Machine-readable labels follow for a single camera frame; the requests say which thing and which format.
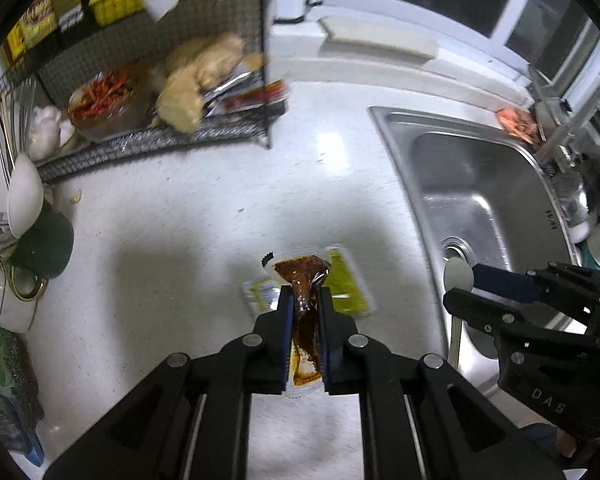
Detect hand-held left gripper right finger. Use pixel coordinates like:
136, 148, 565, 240
319, 286, 566, 480

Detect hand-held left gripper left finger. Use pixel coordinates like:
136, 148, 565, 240
42, 285, 295, 480

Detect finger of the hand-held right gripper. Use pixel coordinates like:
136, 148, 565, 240
472, 261, 600, 312
442, 289, 600, 361

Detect metal spoon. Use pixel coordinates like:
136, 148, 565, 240
443, 258, 477, 367

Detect brown sauce packet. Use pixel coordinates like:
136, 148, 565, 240
262, 247, 331, 397

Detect small yellow sauce packet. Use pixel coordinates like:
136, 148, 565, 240
242, 279, 282, 317

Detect stainless steel sink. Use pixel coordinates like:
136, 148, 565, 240
368, 104, 590, 377

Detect steel faucet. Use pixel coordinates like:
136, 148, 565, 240
534, 69, 600, 172

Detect red foil packet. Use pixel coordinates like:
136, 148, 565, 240
224, 79, 292, 117

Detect dark green mug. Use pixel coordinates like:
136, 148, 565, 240
7, 204, 76, 302

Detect steel wool scrubber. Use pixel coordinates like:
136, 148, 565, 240
0, 331, 47, 432

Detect ginger root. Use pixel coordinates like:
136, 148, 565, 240
154, 32, 247, 132

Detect white board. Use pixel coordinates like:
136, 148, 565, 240
319, 14, 439, 59

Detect white lidded pot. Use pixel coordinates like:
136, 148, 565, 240
0, 264, 37, 334

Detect bag of red chilies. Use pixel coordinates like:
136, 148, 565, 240
67, 71, 152, 142

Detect garlic bulbs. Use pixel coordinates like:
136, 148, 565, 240
27, 104, 77, 162

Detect black wire rack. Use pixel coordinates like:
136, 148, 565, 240
0, 0, 292, 182

